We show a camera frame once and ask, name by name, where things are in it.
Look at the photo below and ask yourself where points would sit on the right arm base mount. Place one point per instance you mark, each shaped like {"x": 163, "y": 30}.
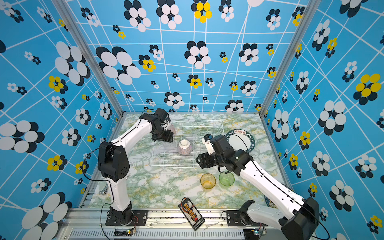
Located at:
{"x": 236, "y": 218}

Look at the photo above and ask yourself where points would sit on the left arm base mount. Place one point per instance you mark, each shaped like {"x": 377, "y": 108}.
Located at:
{"x": 132, "y": 218}

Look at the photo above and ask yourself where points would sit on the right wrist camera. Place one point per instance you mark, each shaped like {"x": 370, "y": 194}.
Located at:
{"x": 207, "y": 142}

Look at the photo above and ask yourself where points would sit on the large plain white plate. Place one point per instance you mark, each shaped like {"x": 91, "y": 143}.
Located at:
{"x": 241, "y": 140}

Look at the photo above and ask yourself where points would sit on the green transparent cup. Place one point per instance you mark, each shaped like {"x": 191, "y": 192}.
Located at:
{"x": 227, "y": 179}

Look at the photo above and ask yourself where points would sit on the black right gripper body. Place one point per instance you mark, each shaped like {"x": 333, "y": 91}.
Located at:
{"x": 212, "y": 160}

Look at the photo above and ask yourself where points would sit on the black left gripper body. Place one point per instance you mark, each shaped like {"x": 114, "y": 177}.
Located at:
{"x": 163, "y": 135}

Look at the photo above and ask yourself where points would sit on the small green circuit board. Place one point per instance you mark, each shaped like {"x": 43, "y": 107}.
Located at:
{"x": 123, "y": 233}

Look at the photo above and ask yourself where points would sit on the aluminium front rail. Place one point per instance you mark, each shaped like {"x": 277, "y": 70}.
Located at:
{"x": 161, "y": 224}

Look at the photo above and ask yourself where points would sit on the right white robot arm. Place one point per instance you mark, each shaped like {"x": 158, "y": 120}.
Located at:
{"x": 294, "y": 216}

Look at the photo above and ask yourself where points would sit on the cartoon round mat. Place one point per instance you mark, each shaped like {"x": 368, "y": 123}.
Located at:
{"x": 269, "y": 203}

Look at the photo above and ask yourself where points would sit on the yellow transparent cup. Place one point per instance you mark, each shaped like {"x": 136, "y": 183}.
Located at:
{"x": 208, "y": 181}

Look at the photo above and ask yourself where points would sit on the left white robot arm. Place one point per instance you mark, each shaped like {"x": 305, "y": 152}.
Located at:
{"x": 113, "y": 162}

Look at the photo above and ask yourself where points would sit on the pink transparent plastic cup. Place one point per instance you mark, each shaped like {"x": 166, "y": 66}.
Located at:
{"x": 172, "y": 128}

